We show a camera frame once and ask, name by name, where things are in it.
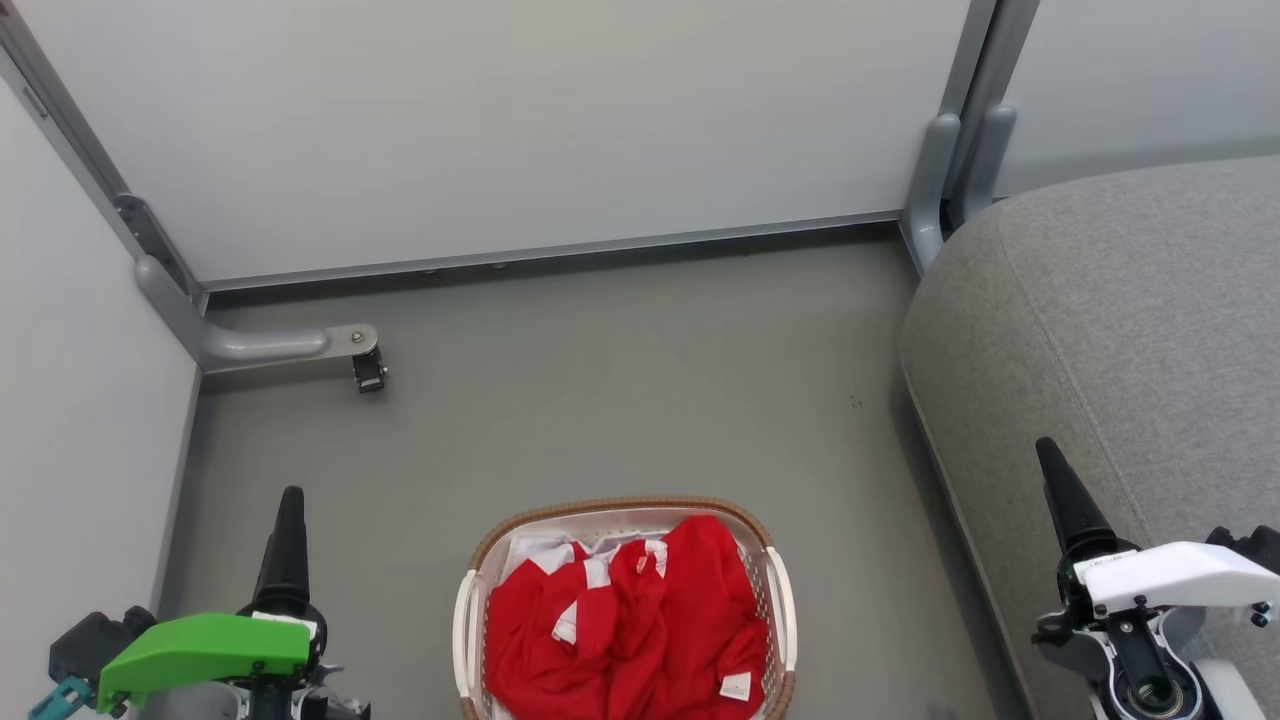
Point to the grey partition corner post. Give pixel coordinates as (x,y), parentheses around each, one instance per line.
(90,160)

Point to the black caster wheel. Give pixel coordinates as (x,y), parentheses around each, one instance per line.
(369,373)

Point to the red and white garment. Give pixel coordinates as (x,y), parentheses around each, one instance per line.
(650,640)

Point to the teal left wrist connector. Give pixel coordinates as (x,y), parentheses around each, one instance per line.
(60,698)

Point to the grey partition bottom rail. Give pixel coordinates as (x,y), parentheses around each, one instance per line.
(550,250)

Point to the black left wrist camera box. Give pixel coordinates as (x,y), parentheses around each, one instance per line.
(90,645)

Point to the grey double partition post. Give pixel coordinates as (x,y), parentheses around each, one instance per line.
(985,70)

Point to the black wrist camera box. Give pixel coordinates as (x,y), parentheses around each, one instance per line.
(1255,545)
(90,645)

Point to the long grey partition foot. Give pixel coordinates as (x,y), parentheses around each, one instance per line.
(240,345)

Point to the grey fabric sofa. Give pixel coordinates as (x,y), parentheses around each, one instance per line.
(1100,320)

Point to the white laundry basket brown rim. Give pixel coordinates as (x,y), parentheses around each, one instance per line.
(470,610)

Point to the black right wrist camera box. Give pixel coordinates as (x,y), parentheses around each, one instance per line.
(1255,545)

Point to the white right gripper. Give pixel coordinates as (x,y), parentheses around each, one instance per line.
(1180,578)

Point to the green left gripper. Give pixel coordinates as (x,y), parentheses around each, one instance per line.
(200,650)

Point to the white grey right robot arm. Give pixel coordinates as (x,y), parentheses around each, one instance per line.
(1235,690)

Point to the white cloth in basket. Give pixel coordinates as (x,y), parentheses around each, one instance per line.
(530,550)

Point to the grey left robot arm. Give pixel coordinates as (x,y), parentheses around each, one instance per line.
(200,705)

